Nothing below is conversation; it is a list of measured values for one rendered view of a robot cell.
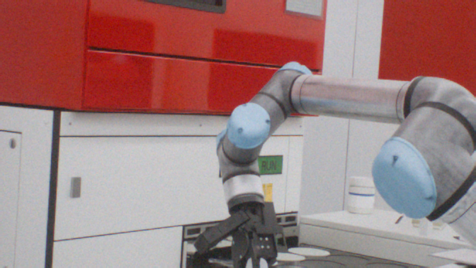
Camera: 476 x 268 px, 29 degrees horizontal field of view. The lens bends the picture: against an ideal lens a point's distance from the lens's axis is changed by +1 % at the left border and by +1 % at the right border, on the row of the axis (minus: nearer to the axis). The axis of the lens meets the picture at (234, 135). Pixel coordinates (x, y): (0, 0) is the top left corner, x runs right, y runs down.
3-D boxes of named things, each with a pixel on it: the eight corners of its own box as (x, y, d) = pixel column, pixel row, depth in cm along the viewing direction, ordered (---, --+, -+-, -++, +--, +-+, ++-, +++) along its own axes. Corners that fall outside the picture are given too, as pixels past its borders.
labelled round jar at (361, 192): (342, 211, 251) (344, 176, 250) (355, 209, 256) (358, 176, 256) (365, 215, 246) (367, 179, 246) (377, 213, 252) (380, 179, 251)
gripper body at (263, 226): (289, 254, 169) (277, 196, 175) (247, 254, 165) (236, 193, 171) (271, 270, 175) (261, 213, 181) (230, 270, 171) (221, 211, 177)
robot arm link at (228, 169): (217, 123, 178) (211, 144, 185) (225, 173, 173) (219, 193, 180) (256, 121, 180) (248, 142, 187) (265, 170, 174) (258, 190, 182)
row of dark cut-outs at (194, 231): (182, 237, 202) (183, 226, 201) (295, 222, 236) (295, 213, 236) (184, 238, 201) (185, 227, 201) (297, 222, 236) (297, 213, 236)
